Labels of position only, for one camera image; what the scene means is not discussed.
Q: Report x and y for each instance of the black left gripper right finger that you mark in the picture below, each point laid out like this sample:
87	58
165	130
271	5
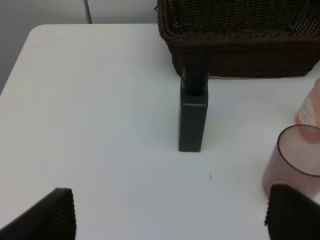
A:
291	215

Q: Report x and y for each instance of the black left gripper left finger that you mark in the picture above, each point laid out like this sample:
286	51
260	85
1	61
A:
51	218

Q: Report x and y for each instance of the pink spray bottle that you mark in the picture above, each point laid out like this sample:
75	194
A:
309	115

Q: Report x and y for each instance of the dark green pump bottle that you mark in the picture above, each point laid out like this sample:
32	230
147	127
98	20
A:
193	107

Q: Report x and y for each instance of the translucent pink plastic cup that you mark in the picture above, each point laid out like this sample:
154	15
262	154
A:
295	161

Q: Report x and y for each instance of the dark brown wicker basket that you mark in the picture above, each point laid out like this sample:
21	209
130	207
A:
242	38

